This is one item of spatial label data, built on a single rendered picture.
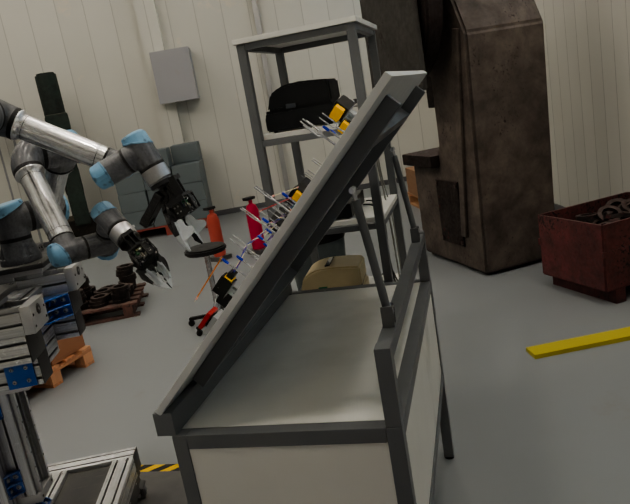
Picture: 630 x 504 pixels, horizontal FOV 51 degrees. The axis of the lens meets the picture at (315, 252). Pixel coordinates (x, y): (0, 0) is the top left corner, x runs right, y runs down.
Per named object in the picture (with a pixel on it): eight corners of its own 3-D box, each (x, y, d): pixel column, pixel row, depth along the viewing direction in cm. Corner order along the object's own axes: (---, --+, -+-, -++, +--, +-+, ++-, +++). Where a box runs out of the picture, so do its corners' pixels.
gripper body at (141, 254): (137, 264, 191) (113, 238, 195) (143, 278, 198) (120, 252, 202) (159, 249, 194) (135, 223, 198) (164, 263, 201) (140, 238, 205)
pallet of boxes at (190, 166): (215, 217, 1042) (199, 140, 1014) (212, 227, 962) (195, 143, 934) (137, 232, 1035) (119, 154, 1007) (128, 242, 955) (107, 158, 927)
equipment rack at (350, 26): (310, 454, 304) (231, 40, 262) (335, 393, 361) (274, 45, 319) (419, 450, 291) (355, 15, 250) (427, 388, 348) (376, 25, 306)
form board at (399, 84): (283, 279, 280) (279, 276, 280) (427, 73, 246) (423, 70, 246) (160, 416, 169) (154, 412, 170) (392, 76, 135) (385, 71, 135)
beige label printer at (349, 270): (300, 313, 295) (292, 271, 291) (308, 297, 316) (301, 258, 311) (367, 306, 289) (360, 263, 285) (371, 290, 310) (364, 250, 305)
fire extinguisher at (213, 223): (208, 264, 726) (196, 210, 712) (209, 259, 752) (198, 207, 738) (231, 260, 727) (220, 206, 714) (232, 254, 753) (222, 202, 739)
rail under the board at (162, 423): (157, 436, 171) (151, 414, 170) (280, 292, 282) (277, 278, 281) (176, 436, 170) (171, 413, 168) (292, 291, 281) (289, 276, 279)
